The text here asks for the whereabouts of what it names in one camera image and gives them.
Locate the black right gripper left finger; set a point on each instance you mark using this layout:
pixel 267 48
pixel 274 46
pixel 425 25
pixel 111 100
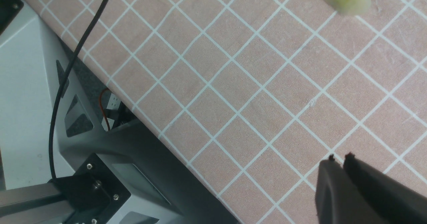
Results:
pixel 338 200

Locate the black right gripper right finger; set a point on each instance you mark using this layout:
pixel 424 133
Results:
pixel 390 199

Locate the pink checkered tablecloth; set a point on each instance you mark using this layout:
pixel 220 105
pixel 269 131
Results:
pixel 251 95

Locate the grey robot base frame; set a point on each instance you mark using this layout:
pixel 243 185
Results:
pixel 48 123

